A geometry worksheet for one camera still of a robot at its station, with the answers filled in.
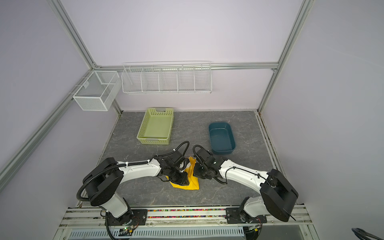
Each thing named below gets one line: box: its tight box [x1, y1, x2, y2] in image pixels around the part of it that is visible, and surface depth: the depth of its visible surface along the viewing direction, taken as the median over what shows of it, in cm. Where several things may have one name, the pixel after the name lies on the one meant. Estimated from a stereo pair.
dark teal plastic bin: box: [208, 122, 236, 155], surface depth 107 cm
